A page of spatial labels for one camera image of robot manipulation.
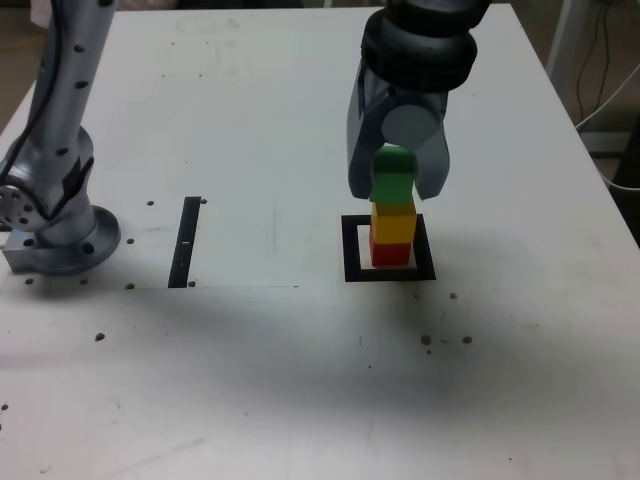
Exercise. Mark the grey power strip box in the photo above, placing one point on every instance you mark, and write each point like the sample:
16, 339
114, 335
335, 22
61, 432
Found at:
602, 142

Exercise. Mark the yellow cube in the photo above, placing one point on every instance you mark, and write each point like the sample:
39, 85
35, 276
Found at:
394, 225

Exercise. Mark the black tape strip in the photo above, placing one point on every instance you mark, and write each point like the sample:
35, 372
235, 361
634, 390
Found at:
184, 240

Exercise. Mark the red cube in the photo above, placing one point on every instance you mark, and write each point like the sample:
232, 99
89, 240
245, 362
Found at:
390, 255

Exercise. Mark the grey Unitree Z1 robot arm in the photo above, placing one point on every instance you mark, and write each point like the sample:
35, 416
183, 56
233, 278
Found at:
60, 100

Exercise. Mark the white table leg post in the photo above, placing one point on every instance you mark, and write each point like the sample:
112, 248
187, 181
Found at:
560, 40

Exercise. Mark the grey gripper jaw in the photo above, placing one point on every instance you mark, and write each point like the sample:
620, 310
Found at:
360, 150
415, 127

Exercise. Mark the green cube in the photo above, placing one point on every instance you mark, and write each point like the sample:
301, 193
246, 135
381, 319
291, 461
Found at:
392, 182

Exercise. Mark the pale pink cloth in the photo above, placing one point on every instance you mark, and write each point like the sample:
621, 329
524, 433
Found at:
40, 10

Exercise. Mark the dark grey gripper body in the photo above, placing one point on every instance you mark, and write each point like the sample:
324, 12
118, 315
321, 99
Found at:
420, 98

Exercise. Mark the black tape square outline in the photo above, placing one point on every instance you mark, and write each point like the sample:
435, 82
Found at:
390, 276

